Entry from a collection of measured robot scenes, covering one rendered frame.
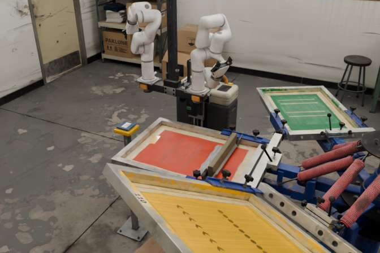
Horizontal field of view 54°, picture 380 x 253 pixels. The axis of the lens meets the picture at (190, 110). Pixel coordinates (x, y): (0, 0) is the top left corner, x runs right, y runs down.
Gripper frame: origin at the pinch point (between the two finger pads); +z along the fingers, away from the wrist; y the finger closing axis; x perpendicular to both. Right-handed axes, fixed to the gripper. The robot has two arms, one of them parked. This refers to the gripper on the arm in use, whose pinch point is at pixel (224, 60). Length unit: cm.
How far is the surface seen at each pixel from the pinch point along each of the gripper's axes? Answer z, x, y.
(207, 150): -30, 40, -28
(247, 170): -8, 65, -24
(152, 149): -39, 21, -57
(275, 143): -11, 58, 4
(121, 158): -32, 20, -79
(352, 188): 17, 102, 8
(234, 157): -22, 53, -19
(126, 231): -135, 48, -79
